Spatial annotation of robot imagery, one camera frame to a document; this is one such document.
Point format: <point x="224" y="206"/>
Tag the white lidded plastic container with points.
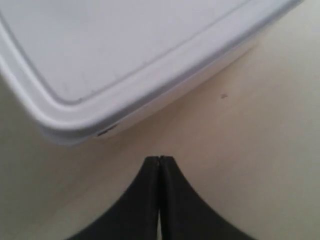
<point x="86" y="68"/>

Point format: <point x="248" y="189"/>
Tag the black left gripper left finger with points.
<point x="134" y="216"/>

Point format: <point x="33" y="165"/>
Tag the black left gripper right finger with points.
<point x="184" y="215"/>

